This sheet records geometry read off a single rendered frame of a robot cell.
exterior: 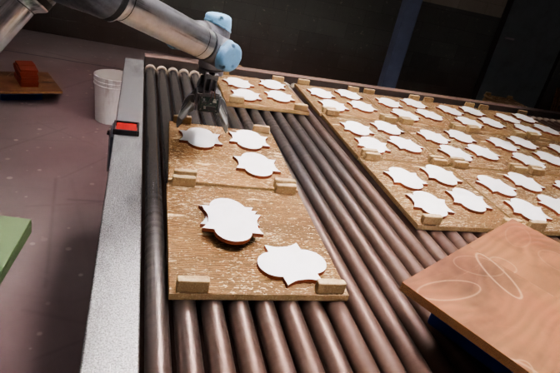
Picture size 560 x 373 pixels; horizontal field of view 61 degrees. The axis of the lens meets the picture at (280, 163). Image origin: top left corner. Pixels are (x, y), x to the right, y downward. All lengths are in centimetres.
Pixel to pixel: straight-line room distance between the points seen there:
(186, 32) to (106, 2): 21
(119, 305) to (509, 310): 68
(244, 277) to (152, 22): 55
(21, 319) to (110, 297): 134
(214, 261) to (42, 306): 138
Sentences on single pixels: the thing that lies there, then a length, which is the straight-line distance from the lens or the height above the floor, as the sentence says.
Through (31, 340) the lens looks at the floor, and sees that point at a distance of 215.
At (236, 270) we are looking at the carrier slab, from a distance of 97.
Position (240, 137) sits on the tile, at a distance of 155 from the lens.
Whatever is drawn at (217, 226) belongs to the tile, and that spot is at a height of 97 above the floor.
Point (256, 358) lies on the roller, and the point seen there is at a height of 92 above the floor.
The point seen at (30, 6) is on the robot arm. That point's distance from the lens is 107.
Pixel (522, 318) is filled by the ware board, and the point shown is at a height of 104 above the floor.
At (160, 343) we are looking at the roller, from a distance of 84.
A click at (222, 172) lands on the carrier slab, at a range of 133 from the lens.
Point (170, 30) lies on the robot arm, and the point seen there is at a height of 132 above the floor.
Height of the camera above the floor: 153
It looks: 24 degrees down
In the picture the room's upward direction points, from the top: 13 degrees clockwise
